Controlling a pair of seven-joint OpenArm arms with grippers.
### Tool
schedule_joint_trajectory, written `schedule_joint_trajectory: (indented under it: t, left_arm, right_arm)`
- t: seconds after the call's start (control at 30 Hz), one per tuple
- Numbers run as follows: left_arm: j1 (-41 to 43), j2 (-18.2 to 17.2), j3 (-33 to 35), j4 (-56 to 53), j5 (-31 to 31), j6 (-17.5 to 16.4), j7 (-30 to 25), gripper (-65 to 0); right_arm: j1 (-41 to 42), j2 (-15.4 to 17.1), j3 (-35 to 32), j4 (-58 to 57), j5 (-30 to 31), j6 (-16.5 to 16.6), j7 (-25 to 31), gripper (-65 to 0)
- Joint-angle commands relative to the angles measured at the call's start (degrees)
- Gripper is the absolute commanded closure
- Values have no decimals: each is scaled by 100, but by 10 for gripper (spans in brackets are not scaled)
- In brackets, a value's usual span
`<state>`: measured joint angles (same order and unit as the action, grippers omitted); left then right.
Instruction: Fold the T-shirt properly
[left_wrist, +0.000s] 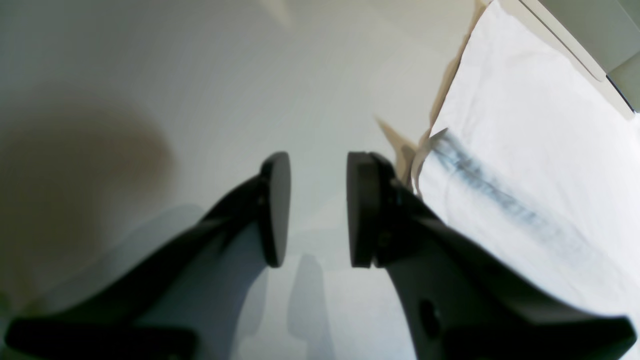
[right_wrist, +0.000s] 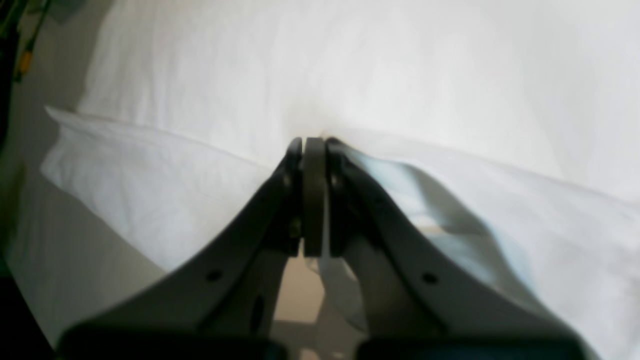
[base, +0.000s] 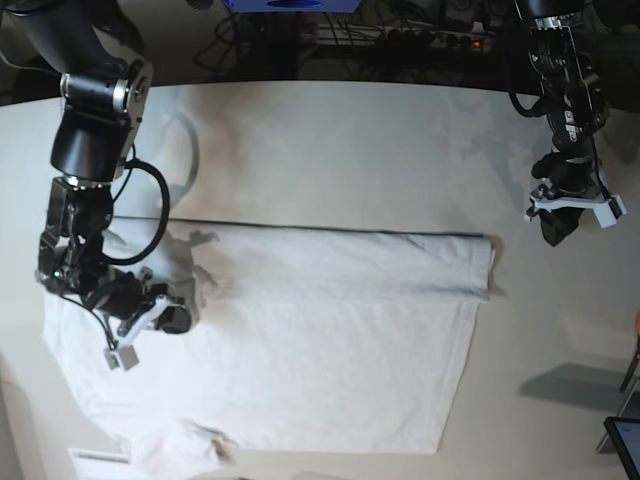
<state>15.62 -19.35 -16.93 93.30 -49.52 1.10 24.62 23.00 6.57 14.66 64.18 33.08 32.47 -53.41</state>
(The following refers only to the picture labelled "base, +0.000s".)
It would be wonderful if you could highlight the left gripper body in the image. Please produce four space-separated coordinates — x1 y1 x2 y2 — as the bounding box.
530 152 599 200

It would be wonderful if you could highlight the white T-shirt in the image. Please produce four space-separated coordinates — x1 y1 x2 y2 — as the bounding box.
43 222 494 479

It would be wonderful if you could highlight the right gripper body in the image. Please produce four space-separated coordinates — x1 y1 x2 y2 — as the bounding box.
84 272 168 322

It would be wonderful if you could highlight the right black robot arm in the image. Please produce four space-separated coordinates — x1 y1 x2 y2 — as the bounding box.
1 1 195 335

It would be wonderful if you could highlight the blue box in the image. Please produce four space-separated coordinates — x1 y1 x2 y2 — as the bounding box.
224 0 361 13

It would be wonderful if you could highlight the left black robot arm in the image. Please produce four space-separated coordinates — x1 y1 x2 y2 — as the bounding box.
503 1 620 247

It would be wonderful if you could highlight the tablet on stand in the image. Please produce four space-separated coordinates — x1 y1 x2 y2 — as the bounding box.
596 378 639 480

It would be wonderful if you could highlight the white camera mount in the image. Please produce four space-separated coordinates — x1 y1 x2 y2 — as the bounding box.
525 182 627 228
104 285 194 371

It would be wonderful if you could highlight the black power strip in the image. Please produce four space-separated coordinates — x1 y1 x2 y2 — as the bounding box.
309 22 496 54

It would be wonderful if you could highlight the black tripod leg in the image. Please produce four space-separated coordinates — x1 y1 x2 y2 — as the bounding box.
619 347 640 393

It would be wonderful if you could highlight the white paper sheet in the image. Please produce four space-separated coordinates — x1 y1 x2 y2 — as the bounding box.
69 448 131 480

